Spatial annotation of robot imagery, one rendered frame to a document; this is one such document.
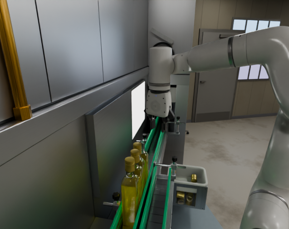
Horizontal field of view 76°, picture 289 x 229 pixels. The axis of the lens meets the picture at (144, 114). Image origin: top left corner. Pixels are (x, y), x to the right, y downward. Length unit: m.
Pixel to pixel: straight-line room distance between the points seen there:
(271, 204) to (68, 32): 0.78
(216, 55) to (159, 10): 1.18
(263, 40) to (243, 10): 4.64
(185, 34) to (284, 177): 1.31
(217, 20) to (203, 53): 4.23
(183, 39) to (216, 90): 3.34
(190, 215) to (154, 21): 1.46
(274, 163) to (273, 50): 0.31
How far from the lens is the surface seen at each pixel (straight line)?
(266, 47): 0.58
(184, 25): 1.70
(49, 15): 0.54
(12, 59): 0.41
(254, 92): 5.70
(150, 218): 0.86
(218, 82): 4.90
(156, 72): 0.70
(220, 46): 0.61
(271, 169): 0.67
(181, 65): 0.78
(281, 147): 0.64
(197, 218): 1.31
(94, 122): 0.65
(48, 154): 0.53
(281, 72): 0.57
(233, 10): 5.07
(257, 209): 0.72
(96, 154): 0.70
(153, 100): 0.74
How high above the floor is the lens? 1.69
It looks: 19 degrees down
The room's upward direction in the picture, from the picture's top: straight up
